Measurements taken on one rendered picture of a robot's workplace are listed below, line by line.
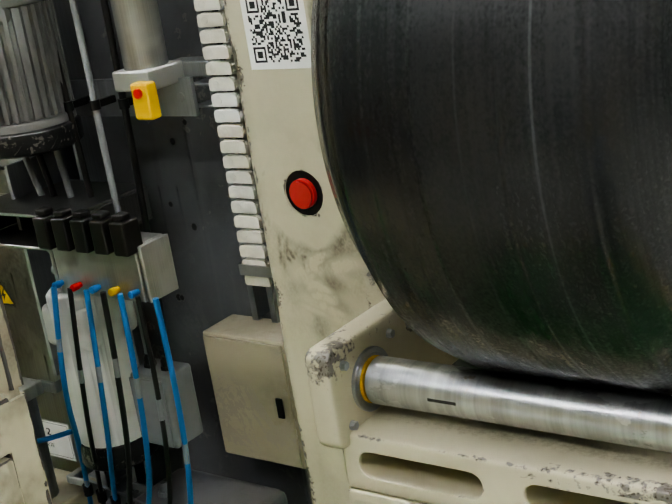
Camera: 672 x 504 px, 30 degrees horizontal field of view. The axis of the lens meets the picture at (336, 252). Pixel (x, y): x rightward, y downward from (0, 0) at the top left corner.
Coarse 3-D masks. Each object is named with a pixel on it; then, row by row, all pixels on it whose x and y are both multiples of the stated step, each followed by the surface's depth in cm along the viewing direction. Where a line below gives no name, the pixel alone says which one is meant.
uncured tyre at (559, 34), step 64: (320, 0) 92; (384, 0) 87; (448, 0) 84; (512, 0) 81; (576, 0) 79; (640, 0) 79; (320, 64) 92; (384, 64) 88; (448, 64) 84; (512, 64) 82; (576, 64) 80; (640, 64) 80; (320, 128) 96; (384, 128) 89; (448, 128) 86; (512, 128) 83; (576, 128) 80; (640, 128) 80; (384, 192) 91; (448, 192) 88; (512, 192) 85; (576, 192) 82; (640, 192) 82; (384, 256) 95; (448, 256) 91; (512, 256) 88; (576, 256) 85; (640, 256) 84; (448, 320) 97; (512, 320) 93; (576, 320) 89; (640, 320) 88; (640, 384) 96
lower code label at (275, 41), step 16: (240, 0) 118; (256, 0) 117; (272, 0) 116; (288, 0) 114; (256, 16) 117; (272, 16) 116; (288, 16) 115; (304, 16) 114; (256, 32) 118; (272, 32) 117; (288, 32) 116; (304, 32) 115; (256, 48) 119; (272, 48) 117; (288, 48) 116; (304, 48) 115; (256, 64) 119; (272, 64) 118; (288, 64) 117; (304, 64) 116
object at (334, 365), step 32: (352, 320) 118; (384, 320) 118; (320, 352) 112; (352, 352) 114; (384, 352) 118; (416, 352) 123; (320, 384) 113; (352, 384) 114; (320, 416) 114; (352, 416) 115
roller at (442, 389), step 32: (384, 384) 113; (416, 384) 111; (448, 384) 109; (480, 384) 108; (512, 384) 106; (544, 384) 105; (576, 384) 104; (480, 416) 108; (512, 416) 106; (544, 416) 104; (576, 416) 102; (608, 416) 100; (640, 416) 99
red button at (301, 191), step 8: (296, 184) 121; (304, 184) 120; (312, 184) 120; (296, 192) 121; (304, 192) 121; (312, 192) 120; (296, 200) 122; (304, 200) 121; (312, 200) 121; (304, 208) 122
